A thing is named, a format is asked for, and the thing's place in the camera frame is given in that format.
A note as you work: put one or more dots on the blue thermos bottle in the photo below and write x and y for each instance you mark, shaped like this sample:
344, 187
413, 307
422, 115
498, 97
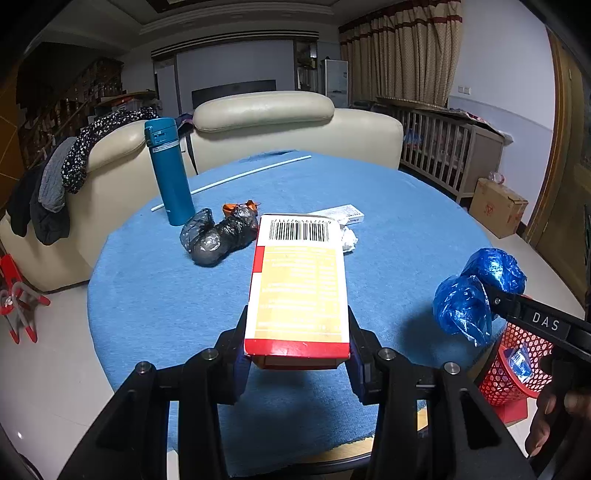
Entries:
162, 140

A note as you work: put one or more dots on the white air conditioner unit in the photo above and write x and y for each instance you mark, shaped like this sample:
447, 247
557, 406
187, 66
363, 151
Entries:
336, 81

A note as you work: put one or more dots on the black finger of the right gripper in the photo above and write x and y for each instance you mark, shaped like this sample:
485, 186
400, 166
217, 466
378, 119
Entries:
563, 330

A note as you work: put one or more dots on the red mesh trash basket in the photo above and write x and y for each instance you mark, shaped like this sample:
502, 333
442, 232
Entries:
500, 386

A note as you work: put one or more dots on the person's right hand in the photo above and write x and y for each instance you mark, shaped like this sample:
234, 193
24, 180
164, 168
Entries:
574, 403

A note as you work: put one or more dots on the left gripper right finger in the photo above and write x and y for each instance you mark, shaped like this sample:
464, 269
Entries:
364, 376

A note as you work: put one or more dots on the blue and white box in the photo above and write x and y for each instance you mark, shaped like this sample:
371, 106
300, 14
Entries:
346, 214

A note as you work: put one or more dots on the white tissue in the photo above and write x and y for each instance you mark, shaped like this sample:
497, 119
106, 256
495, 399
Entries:
349, 239

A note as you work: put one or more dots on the blue plastic bag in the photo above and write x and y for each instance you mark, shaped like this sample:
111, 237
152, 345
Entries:
461, 304

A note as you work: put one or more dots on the wooden baby crib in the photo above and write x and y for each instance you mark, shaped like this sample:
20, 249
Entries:
449, 148

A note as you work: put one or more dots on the black plastic bag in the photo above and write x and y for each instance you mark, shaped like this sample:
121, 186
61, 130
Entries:
208, 243

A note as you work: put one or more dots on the brown cardboard box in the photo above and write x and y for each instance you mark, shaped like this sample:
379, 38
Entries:
497, 208

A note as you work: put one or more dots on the dotted black scarf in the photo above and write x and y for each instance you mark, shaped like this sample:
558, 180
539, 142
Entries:
74, 167

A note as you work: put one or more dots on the blue packet in basket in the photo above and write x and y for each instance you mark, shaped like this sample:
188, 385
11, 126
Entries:
519, 361

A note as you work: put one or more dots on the red and yellow box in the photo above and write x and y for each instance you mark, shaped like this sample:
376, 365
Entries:
297, 317

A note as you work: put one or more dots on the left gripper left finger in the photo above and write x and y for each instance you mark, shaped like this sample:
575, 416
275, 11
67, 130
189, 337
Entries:
233, 371

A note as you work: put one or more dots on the white thin rod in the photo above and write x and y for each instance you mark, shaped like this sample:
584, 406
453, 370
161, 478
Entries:
237, 170

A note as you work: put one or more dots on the grey clothes on sofa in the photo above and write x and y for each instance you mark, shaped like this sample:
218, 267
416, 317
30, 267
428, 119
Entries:
40, 199

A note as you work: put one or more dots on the beige curtain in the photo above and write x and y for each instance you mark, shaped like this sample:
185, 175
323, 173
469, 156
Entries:
409, 51

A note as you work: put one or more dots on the red folding stool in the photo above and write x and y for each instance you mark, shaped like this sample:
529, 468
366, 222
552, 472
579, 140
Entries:
15, 300

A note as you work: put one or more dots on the orange wrapper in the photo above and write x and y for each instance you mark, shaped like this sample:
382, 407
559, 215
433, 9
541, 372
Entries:
231, 208

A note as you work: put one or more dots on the cream leather sofa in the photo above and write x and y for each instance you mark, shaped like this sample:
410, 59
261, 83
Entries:
120, 177

